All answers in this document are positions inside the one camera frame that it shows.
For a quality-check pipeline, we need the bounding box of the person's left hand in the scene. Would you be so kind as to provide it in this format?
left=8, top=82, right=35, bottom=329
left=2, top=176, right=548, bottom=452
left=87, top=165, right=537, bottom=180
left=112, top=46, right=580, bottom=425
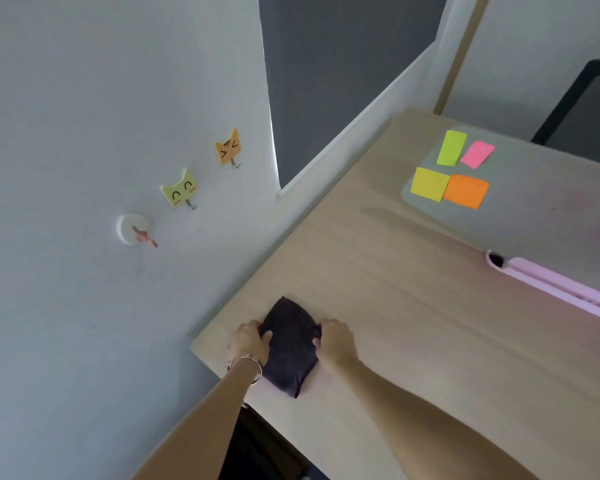
left=228, top=320, right=273, bottom=368

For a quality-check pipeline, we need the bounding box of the person's right hand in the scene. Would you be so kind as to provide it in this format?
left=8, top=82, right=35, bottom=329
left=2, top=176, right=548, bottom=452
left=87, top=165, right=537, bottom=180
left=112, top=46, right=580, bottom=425
left=312, top=318, right=359, bottom=376

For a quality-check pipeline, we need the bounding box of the dark cloth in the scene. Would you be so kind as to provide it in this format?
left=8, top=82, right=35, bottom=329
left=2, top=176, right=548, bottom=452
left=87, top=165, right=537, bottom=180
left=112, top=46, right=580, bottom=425
left=258, top=296, right=323, bottom=399

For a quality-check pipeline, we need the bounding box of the person's left forearm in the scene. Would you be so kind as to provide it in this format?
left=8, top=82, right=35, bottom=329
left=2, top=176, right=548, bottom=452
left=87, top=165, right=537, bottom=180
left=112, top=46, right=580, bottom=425
left=132, top=358, right=261, bottom=480

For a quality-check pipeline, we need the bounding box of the person's right forearm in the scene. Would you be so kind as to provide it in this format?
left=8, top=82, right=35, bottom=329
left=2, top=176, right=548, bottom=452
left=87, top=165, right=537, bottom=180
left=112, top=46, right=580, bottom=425
left=326, top=358, right=540, bottom=480

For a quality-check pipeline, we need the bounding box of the yellow sticky note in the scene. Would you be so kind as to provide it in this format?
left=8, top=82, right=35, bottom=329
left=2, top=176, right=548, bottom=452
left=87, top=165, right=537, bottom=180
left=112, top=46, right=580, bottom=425
left=410, top=167, right=451, bottom=203

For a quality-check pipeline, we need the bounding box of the orange sticky note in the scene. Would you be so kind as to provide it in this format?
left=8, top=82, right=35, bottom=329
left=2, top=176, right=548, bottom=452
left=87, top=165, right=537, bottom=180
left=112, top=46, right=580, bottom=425
left=443, top=174, right=491, bottom=210

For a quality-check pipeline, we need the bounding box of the lime green sticky note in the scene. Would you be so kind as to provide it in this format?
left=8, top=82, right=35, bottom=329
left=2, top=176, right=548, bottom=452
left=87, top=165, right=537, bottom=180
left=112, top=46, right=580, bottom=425
left=436, top=130, right=468, bottom=167

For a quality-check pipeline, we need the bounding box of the pink long holder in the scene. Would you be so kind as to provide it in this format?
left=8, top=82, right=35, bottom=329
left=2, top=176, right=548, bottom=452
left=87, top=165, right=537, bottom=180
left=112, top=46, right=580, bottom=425
left=486, top=250, right=600, bottom=326

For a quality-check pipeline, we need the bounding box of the pink sticky note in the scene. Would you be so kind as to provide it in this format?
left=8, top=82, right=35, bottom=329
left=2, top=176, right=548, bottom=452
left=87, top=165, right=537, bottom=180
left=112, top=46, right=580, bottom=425
left=460, top=140, right=496, bottom=170

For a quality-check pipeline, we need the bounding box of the silver bracelet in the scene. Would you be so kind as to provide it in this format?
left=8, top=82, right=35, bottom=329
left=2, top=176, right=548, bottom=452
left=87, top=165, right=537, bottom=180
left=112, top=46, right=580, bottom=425
left=226, top=355, right=263, bottom=386

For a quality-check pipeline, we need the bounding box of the green cat wall hook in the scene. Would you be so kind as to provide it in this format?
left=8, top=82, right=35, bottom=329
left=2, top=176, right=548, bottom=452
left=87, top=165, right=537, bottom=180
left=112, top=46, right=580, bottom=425
left=161, top=168, right=199, bottom=211

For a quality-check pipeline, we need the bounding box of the white round wall hook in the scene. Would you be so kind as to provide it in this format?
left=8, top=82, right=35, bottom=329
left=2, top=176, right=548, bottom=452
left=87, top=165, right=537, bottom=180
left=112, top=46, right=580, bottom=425
left=116, top=213, right=159, bottom=249

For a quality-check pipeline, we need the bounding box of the orange cat wall hook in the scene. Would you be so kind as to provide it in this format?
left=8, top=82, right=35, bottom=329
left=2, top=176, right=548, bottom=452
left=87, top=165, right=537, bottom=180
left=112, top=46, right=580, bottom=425
left=214, top=128, right=242, bottom=169

